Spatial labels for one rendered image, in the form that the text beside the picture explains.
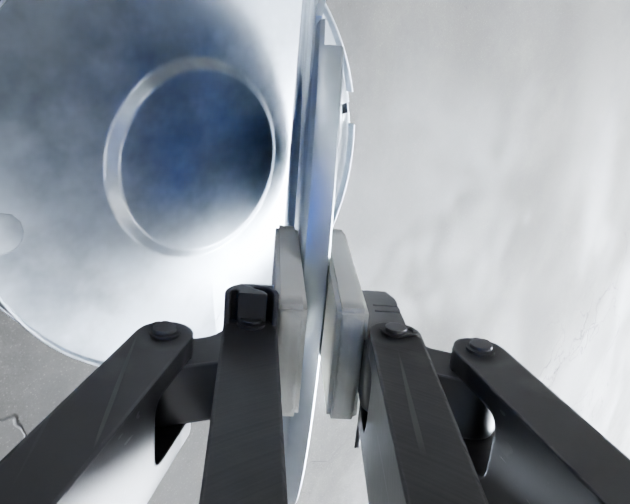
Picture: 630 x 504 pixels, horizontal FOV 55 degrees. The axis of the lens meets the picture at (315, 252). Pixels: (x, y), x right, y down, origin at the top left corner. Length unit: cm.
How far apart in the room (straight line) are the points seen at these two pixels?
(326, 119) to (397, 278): 90
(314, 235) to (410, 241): 90
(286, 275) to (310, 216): 2
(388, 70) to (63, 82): 63
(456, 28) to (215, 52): 69
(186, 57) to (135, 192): 9
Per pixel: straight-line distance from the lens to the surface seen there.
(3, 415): 71
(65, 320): 39
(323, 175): 17
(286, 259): 17
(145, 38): 38
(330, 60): 18
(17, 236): 36
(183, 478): 90
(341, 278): 16
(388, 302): 17
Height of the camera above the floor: 57
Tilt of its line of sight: 41 degrees down
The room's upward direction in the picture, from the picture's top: 113 degrees clockwise
